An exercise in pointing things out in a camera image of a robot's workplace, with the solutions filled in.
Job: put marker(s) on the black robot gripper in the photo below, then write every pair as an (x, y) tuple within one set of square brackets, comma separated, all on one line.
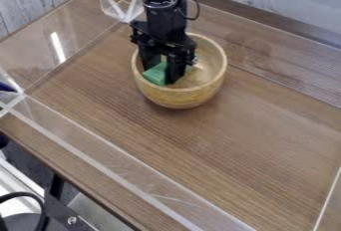
[(163, 38)]

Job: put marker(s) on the green rectangular block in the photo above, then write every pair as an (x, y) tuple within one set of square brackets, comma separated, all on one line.
[(155, 75)]

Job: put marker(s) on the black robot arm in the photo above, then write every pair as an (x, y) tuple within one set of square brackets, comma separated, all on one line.
[(167, 10)]

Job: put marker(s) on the brown wooden bowl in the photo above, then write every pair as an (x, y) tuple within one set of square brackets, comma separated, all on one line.
[(198, 86)]

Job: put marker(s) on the clear acrylic front barrier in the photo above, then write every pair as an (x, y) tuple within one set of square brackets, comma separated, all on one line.
[(150, 201)]

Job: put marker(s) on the black table leg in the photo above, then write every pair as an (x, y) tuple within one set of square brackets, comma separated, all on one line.
[(56, 186)]

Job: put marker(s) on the clear acrylic corner bracket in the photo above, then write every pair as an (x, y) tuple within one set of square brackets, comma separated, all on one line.
[(123, 10)]

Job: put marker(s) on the grey metal base plate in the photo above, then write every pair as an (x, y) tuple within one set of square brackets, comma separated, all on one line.
[(63, 219)]

